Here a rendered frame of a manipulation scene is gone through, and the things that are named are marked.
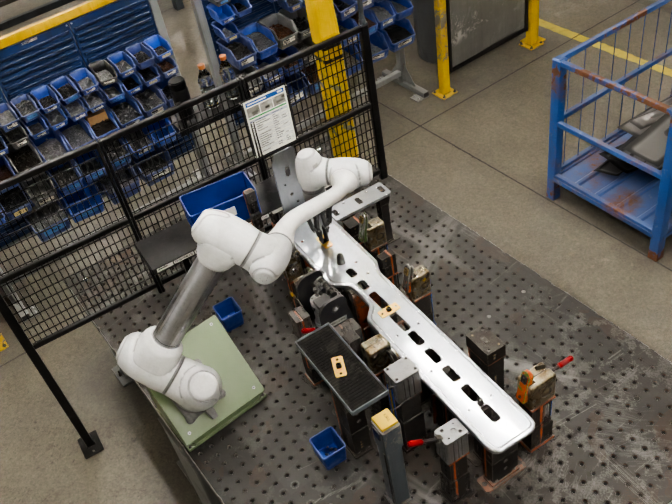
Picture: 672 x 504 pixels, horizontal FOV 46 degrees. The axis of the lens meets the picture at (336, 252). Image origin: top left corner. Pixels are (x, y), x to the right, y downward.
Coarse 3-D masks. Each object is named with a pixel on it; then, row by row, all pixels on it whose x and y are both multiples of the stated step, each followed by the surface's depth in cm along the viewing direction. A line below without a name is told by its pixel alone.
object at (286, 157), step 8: (280, 152) 320; (288, 152) 323; (272, 160) 320; (280, 160) 323; (288, 160) 325; (272, 168) 323; (280, 168) 325; (280, 176) 327; (288, 176) 329; (296, 176) 332; (280, 184) 329; (288, 184) 332; (296, 184) 334; (280, 192) 332; (288, 192) 334; (296, 192) 336; (280, 200) 334; (288, 200) 336; (296, 200) 339; (304, 200) 341; (288, 208) 339
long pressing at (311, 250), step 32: (320, 224) 335; (320, 256) 320; (352, 256) 318; (352, 288) 304; (384, 288) 302; (384, 320) 290; (416, 320) 287; (416, 352) 277; (448, 352) 274; (448, 384) 264; (480, 384) 263; (480, 416) 253; (512, 416) 252
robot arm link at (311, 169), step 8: (304, 152) 292; (312, 152) 292; (296, 160) 293; (304, 160) 290; (312, 160) 290; (320, 160) 293; (328, 160) 294; (296, 168) 295; (304, 168) 292; (312, 168) 292; (320, 168) 292; (304, 176) 294; (312, 176) 293; (320, 176) 293; (304, 184) 297; (312, 184) 296; (320, 184) 296; (328, 184) 295
